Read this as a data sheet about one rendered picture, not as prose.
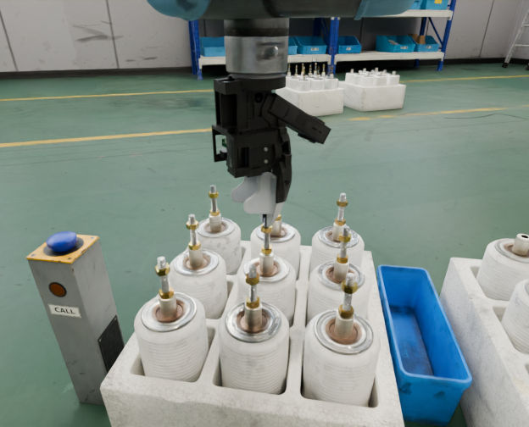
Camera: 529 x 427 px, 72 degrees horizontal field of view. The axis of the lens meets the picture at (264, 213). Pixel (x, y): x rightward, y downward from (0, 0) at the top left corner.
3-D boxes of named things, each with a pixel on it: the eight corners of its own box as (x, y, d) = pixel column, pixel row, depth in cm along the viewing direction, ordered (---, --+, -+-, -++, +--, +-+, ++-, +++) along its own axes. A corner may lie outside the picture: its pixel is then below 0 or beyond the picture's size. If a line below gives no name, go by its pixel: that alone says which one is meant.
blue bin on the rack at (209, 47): (197, 54, 485) (196, 36, 476) (225, 53, 495) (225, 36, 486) (203, 57, 443) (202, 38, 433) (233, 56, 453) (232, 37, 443)
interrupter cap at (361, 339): (355, 308, 51) (355, 304, 51) (384, 349, 45) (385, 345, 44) (304, 318, 49) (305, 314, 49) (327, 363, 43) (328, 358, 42)
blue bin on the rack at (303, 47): (287, 52, 518) (288, 36, 509) (312, 52, 529) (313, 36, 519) (301, 54, 476) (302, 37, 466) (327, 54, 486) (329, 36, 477)
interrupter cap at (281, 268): (272, 291, 54) (272, 288, 54) (233, 274, 58) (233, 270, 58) (298, 267, 60) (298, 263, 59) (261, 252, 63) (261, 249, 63)
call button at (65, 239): (69, 257, 51) (64, 245, 50) (42, 255, 52) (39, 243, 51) (85, 242, 55) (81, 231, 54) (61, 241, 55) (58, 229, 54)
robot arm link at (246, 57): (269, 35, 47) (304, 36, 41) (268, 72, 49) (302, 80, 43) (214, 36, 44) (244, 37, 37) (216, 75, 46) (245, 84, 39)
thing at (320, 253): (305, 325, 72) (311, 249, 64) (308, 294, 81) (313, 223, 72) (354, 330, 71) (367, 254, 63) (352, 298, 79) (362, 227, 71)
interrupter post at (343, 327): (347, 324, 48) (349, 306, 47) (355, 338, 46) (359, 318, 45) (330, 328, 48) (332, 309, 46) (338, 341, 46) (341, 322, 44)
